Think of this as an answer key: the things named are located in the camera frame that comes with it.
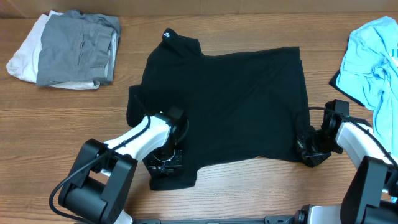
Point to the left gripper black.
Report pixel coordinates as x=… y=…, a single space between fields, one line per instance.
x=153 y=165

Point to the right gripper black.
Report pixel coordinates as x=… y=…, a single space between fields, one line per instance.
x=301 y=141

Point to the black polo shirt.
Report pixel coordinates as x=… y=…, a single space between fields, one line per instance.
x=239 y=106

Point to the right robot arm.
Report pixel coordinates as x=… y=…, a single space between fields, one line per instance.
x=376 y=169

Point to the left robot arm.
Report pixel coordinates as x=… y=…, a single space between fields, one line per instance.
x=98 y=184

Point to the light blue shirt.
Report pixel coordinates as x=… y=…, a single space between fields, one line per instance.
x=368 y=75

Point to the grey folded garment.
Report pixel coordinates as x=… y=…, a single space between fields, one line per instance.
x=78 y=48

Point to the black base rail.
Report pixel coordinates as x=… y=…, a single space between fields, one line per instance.
x=283 y=219

